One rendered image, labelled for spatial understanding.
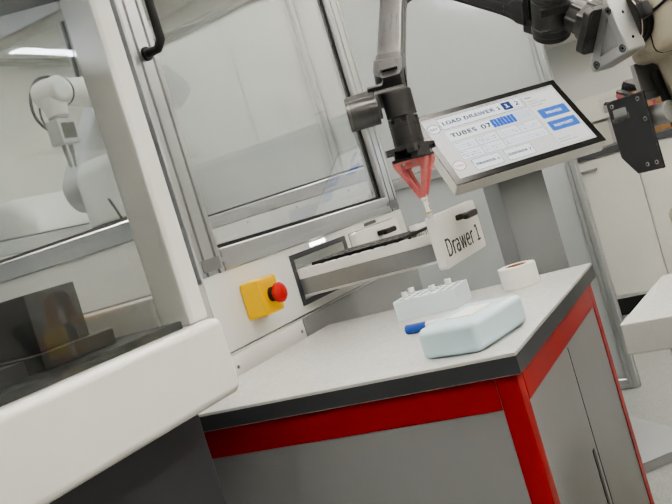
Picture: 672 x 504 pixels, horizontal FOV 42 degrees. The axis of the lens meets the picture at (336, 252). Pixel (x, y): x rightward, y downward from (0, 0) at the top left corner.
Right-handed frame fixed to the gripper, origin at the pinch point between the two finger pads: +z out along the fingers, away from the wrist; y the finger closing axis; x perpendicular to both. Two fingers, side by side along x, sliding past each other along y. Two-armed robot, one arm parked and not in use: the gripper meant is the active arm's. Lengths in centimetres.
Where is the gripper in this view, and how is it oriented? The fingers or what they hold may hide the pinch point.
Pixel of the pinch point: (422, 192)
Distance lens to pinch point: 163.3
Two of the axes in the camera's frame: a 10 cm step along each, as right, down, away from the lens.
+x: 8.6, -2.1, -4.7
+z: 2.6, 9.6, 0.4
